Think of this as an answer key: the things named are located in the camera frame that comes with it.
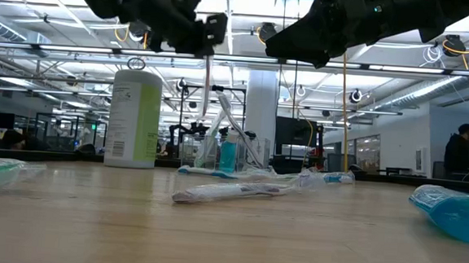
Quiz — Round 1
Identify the person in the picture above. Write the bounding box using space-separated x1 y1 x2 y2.
442 121 469 176
0 128 30 151

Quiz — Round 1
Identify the white green wipes canister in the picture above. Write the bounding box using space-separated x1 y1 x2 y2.
103 67 164 171

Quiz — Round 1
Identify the clear plastic organizer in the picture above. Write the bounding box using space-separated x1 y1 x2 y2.
178 131 272 174

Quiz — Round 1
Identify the white toothbrush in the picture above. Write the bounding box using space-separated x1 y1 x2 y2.
210 90 270 170

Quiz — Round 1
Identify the blue toothbrush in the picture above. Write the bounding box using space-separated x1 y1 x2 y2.
176 162 278 183

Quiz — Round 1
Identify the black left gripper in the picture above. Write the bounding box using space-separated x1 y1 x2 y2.
119 0 230 60

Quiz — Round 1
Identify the yellow hanging cable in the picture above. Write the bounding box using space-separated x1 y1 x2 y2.
335 52 357 173

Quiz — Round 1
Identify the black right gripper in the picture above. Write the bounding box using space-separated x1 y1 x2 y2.
262 0 431 76

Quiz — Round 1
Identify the small blue mouthwash bottle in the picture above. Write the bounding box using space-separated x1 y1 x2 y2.
405 182 469 245
218 127 239 174
321 169 357 186

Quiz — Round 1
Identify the grey toothbrush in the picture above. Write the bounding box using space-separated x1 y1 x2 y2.
170 162 327 213

